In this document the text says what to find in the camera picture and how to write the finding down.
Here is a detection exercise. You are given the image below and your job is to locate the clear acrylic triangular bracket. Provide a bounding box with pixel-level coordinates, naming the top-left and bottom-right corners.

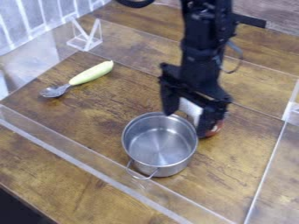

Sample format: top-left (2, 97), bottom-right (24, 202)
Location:
top-left (67, 18), bottom-right (103, 52)

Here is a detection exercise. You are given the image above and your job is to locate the red spotted toy mushroom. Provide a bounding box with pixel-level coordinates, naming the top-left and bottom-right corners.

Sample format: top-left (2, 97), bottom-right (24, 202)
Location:
top-left (203, 120), bottom-right (224, 137)

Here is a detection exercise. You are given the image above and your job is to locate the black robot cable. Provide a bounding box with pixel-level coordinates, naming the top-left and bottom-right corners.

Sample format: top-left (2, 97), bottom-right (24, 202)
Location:
top-left (219, 38), bottom-right (244, 74)

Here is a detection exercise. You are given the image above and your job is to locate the black bar on table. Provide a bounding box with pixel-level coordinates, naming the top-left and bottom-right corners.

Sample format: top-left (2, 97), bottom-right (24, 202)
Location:
top-left (235, 14), bottom-right (267, 28)

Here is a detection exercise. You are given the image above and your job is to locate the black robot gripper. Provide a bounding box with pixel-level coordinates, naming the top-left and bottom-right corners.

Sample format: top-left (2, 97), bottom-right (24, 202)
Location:
top-left (159, 0), bottom-right (236, 116)

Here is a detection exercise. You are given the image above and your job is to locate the clear acrylic right bracket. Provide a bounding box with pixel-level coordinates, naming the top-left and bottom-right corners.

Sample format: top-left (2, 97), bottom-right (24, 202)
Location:
top-left (281, 80), bottom-right (299, 127)

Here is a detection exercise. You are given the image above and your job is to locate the clear acrylic front barrier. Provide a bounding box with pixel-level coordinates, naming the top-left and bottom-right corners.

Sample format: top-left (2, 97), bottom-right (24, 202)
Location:
top-left (0, 104), bottom-right (236, 224)

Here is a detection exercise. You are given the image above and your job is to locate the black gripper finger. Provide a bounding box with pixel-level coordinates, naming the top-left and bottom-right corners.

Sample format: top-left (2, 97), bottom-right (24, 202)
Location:
top-left (196, 107), bottom-right (225, 138)

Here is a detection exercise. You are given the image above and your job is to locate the green handled metal spoon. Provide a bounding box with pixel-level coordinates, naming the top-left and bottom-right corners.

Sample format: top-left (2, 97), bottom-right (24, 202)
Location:
top-left (40, 60), bottom-right (113, 98)

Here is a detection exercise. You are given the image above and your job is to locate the silver metal pot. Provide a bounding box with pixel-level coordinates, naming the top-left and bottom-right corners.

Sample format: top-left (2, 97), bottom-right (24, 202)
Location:
top-left (121, 112), bottom-right (199, 180)

